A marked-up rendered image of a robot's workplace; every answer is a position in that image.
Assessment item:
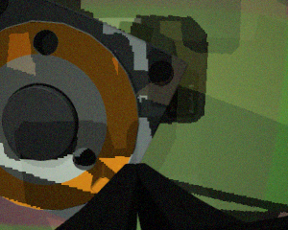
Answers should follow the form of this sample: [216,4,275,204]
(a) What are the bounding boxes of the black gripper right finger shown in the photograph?
[135,164,288,230]

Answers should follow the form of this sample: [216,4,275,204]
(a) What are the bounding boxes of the round orange and grey plate with holes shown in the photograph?
[0,20,140,211]

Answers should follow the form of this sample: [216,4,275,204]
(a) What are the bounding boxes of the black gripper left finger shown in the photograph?
[55,164,137,230]

